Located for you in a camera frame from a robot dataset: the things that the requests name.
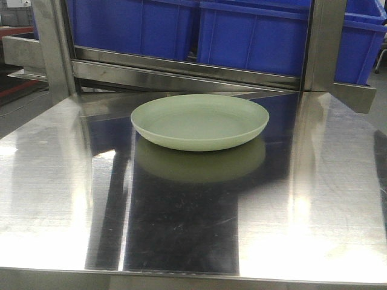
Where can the blue plastic crate right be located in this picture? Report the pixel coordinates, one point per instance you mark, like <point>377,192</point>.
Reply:
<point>270,36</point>

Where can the light green round plate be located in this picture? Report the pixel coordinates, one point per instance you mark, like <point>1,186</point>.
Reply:
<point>200,122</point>

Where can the stainless steel shelf frame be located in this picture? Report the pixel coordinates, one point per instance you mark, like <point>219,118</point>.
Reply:
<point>55,59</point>

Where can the blue plastic crate left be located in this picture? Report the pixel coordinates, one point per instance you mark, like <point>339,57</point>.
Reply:
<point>149,28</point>

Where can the blue plastic crate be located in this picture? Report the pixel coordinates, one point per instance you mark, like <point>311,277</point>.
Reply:
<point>149,28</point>
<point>270,36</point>

